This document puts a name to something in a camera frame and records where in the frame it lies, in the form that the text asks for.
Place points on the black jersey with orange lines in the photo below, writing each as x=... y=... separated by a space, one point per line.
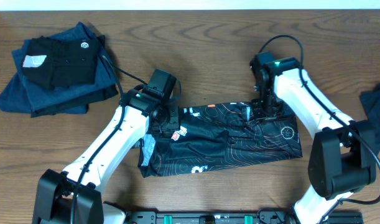
x=217 y=137

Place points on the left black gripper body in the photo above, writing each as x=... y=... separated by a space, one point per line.
x=170 y=121

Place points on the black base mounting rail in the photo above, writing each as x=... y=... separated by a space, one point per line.
x=263 y=217

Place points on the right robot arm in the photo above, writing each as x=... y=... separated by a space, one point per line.
x=342 y=160

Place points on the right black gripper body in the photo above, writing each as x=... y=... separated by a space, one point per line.
x=267 y=112

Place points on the black folded shirt on stack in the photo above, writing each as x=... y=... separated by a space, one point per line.
x=52 y=63

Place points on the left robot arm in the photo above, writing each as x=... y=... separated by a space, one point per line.
x=74 y=195

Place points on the dark garment at right edge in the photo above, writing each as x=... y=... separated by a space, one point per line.
x=370 y=101

